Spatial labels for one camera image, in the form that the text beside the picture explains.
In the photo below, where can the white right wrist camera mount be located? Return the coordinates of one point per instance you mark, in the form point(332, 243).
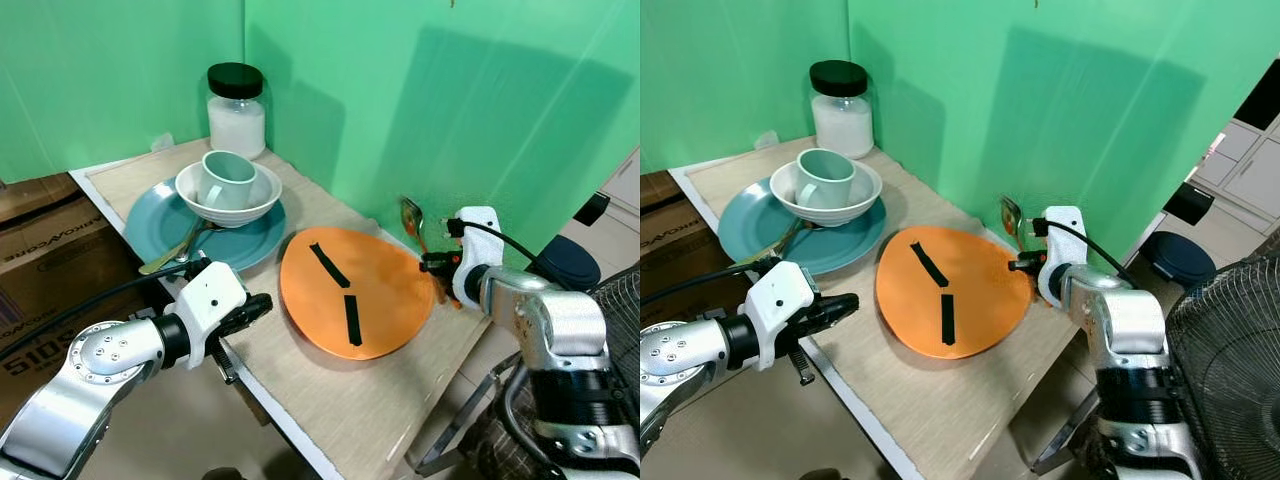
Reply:
point(1065, 222)
point(478, 222)

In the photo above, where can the brown cardboard box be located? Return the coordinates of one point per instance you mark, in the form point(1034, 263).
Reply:
point(60, 250)
point(680, 235)

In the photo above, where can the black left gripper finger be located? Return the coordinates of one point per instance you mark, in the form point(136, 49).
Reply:
point(801, 366)
point(227, 365)

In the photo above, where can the green backdrop screen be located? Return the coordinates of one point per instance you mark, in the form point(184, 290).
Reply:
point(1050, 100)
point(450, 100)

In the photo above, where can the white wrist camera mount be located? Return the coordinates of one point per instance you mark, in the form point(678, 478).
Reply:
point(1065, 222)
point(210, 300)
point(785, 300)
point(478, 222)

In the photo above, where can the gold metal fork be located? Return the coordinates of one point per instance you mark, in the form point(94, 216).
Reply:
point(770, 250)
point(175, 253)

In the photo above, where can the white kitchen cabinet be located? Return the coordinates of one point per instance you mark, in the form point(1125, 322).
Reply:
point(625, 185)
point(1255, 170)

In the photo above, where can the pale green mug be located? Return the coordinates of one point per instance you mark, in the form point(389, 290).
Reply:
point(225, 185)
point(822, 185)

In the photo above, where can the glass jar black lid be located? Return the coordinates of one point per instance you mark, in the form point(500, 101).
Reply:
point(237, 125)
point(842, 125)

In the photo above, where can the blue ceramic plate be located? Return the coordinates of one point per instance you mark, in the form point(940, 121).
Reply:
point(155, 225)
point(745, 225)

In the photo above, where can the gold metal spoon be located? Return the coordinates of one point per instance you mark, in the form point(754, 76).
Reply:
point(1011, 213)
point(411, 215)

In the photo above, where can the robot leg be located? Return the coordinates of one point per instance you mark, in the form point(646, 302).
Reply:
point(225, 474)
point(825, 475)

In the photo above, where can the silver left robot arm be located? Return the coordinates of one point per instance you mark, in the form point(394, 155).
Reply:
point(680, 365)
point(90, 360)

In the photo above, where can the small white clip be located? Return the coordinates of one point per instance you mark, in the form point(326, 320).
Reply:
point(767, 141)
point(162, 143)

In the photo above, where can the orange plastic plate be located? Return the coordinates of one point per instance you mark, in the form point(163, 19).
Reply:
point(385, 300)
point(985, 300)

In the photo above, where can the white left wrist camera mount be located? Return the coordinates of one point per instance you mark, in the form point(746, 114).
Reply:
point(785, 300)
point(210, 300)

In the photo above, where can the small black box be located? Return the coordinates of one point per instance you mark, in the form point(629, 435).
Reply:
point(1190, 203)
point(592, 208)

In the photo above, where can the dark blue round bin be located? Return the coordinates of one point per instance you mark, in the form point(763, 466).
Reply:
point(570, 265)
point(1180, 262)

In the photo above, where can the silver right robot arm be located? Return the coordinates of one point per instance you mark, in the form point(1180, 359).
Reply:
point(545, 310)
point(1130, 320)

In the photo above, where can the white ceramic bowl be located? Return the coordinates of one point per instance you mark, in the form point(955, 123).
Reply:
point(860, 205)
point(255, 205)

